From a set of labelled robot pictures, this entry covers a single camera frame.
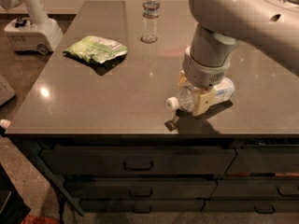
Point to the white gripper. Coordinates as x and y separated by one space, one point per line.
203 72

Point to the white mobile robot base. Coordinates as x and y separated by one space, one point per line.
37 32

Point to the orange object on floor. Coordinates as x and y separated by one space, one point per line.
39 220

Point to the dark grey drawer cabinet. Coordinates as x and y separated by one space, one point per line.
145 174

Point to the dark bag on floor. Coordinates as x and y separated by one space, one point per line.
13 210

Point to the green snack bag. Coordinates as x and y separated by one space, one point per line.
96 49

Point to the clear water bottle red label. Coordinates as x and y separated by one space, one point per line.
150 14

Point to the blue label plastic bottle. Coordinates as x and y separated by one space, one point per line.
183 100

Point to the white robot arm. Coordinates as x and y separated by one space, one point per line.
272 26

